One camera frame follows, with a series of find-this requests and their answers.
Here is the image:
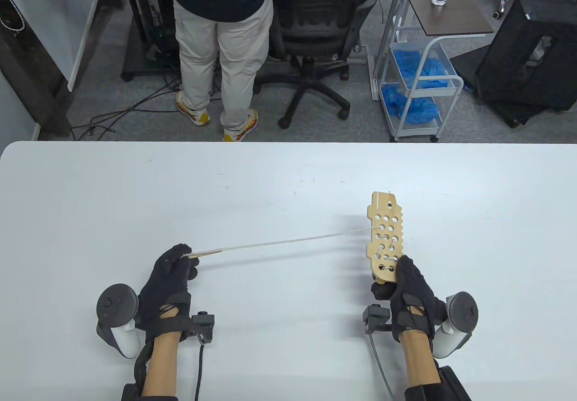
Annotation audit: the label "person's right hand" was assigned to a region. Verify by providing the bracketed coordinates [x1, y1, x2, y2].
[371, 255, 447, 343]

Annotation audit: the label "person's left hand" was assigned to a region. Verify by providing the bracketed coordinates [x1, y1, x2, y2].
[135, 243, 200, 343]

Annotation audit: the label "white rope with wooden needle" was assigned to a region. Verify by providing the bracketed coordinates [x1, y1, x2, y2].
[184, 225, 397, 269]

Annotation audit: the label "wooden crocodile lacing toy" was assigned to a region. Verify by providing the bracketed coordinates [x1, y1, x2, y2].
[366, 191, 404, 284]

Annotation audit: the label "person's right forearm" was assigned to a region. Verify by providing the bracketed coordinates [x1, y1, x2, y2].
[399, 331, 444, 401]

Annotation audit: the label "person's left forearm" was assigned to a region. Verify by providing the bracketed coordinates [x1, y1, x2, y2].
[142, 331, 183, 401]

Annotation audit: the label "grey white handheld controller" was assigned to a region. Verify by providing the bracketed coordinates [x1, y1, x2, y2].
[96, 285, 141, 359]
[433, 292, 478, 359]

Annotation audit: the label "blue plastic bag pile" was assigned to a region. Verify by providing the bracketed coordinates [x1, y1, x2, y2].
[393, 49, 453, 88]
[382, 85, 440, 124]

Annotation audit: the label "white rolling cart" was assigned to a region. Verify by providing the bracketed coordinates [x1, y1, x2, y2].
[379, 36, 465, 143]

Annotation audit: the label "black rolling platform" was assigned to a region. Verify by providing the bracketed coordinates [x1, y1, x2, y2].
[121, 27, 183, 82]

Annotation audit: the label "black flat board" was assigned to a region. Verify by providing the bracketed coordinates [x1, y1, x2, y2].
[451, 44, 559, 129]

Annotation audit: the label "dark wooden desk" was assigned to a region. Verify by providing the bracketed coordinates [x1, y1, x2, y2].
[0, 0, 127, 140]

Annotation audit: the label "black computer tower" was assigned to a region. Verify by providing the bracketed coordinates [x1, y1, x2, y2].
[131, 0, 181, 59]

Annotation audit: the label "brown top side table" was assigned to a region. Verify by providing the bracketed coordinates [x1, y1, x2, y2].
[370, 0, 495, 102]

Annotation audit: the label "white panel board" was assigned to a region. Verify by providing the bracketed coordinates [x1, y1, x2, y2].
[0, 0, 109, 91]

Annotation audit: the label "black office chair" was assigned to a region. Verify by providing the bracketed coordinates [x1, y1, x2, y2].
[252, 0, 378, 129]

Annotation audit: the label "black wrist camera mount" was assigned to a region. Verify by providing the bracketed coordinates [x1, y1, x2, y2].
[189, 312, 215, 344]
[363, 304, 392, 335]

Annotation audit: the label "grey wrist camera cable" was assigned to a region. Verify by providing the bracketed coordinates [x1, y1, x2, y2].
[369, 333, 394, 401]

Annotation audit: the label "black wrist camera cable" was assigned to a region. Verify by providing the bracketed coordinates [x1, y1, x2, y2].
[194, 342, 207, 401]

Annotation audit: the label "black forearm strap pack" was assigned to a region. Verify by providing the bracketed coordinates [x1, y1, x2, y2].
[121, 345, 154, 401]
[403, 365, 472, 401]

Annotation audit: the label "black floor cables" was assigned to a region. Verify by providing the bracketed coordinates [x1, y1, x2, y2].
[72, 70, 190, 141]

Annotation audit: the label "black mesh frame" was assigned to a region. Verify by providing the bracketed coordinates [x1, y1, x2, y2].
[476, 0, 577, 113]

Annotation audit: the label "white cable loop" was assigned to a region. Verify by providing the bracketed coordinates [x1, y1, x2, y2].
[0, 0, 25, 31]

